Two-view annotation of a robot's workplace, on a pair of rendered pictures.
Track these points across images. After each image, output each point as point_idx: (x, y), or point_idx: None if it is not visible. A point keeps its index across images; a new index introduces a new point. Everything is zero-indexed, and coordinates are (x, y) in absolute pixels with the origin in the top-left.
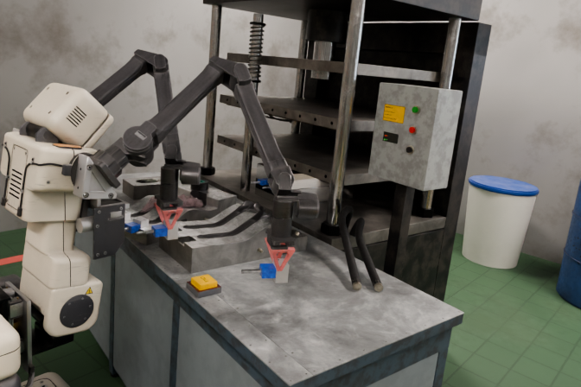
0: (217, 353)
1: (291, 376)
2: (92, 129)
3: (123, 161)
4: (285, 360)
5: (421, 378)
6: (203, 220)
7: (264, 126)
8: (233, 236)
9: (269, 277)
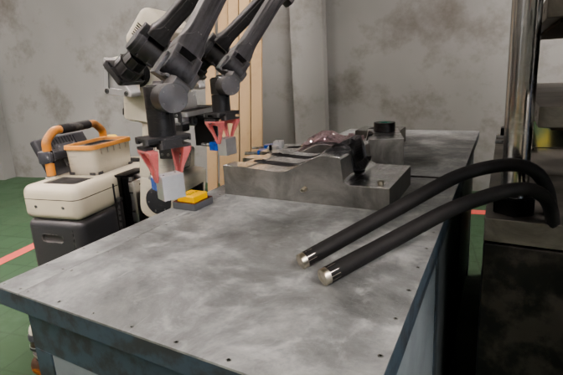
0: None
1: (15, 282)
2: None
3: (130, 61)
4: (52, 271)
5: None
6: (310, 153)
7: (201, 1)
8: (288, 166)
9: (155, 189)
